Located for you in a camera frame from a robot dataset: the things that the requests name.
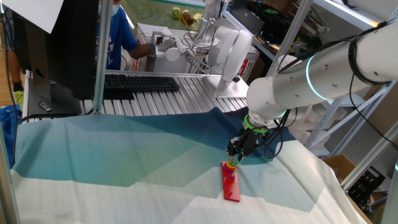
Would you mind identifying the red white box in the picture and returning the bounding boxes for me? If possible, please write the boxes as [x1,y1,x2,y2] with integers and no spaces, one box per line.
[132,55,147,72]

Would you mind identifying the red Hanoi base with pegs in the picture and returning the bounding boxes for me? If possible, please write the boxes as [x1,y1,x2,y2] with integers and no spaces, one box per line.
[221,161,242,203]

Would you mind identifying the person bare forearm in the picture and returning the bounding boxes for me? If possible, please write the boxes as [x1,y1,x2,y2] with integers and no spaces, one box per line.
[129,42,156,60]

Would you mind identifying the amber bottle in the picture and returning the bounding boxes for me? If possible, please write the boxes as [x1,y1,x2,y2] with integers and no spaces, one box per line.
[180,9,195,27]

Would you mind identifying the white paper sheet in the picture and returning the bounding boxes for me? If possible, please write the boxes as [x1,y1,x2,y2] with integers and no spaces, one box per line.
[1,0,65,34]

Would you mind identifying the standing person bare leg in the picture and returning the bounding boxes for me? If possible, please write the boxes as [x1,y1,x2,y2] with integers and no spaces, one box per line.
[4,49,25,105]

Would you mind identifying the blue green white tablecloth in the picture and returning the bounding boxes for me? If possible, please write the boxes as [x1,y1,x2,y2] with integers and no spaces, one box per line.
[11,106,369,224]

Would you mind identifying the open cardboard box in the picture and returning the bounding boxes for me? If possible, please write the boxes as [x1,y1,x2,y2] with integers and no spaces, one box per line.
[322,154,386,224]

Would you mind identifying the white metal shelf rack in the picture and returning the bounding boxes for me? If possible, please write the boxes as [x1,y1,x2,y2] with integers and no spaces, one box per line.
[303,0,398,158]

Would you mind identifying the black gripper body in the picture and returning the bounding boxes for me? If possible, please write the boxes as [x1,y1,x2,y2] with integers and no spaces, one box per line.
[226,126,264,158]

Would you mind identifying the black flat case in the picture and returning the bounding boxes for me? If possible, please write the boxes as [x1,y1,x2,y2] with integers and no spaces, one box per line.
[229,6,265,35]

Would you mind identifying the black keyboard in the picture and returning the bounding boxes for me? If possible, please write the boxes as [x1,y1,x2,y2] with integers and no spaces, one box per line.
[104,73,180,93]

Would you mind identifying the black plastic toolbox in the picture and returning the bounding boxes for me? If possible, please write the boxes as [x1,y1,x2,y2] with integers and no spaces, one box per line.
[248,1,299,44]

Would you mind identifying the person in blue shirt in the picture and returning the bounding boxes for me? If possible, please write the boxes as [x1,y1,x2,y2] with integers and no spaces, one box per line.
[98,0,140,71]

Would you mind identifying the aluminium frame bar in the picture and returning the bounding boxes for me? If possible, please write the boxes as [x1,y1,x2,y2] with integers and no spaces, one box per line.
[0,121,21,224]
[266,0,315,77]
[92,0,113,114]
[340,121,398,192]

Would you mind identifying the green flange adapter ring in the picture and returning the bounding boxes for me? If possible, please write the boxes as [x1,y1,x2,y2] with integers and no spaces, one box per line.
[243,114,269,135]

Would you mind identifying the black computer monitor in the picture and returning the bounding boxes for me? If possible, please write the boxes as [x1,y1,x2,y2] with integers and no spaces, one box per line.
[12,0,100,118]

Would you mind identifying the black mouse pad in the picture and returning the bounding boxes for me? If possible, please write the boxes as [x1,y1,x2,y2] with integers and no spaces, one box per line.
[102,89,135,101]

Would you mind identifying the black plastic crate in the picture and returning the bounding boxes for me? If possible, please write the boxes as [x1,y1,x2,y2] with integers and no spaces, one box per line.
[347,166,386,213]

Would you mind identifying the white teleoperation device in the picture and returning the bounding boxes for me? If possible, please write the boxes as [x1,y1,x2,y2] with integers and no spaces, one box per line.
[150,26,215,74]

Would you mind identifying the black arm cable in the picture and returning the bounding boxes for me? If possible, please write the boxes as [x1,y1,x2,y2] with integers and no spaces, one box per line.
[257,18,398,160]

